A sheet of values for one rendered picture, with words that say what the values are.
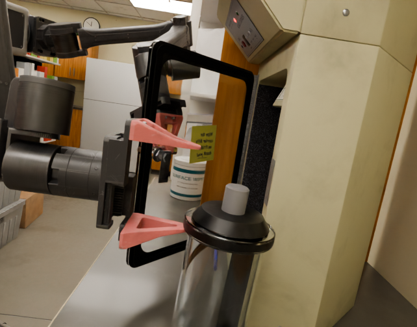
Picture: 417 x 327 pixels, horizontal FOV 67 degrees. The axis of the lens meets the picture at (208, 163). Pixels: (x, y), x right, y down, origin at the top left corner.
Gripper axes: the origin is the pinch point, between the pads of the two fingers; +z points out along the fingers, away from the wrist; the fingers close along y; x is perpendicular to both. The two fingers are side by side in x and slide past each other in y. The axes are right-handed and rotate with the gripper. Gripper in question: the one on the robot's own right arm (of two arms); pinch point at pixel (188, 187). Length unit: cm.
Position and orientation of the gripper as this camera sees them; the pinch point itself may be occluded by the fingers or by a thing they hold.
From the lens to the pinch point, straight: 36.7
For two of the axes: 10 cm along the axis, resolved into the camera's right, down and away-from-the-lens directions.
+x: -0.1, -1.7, 9.9
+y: 1.4, -9.8, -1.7
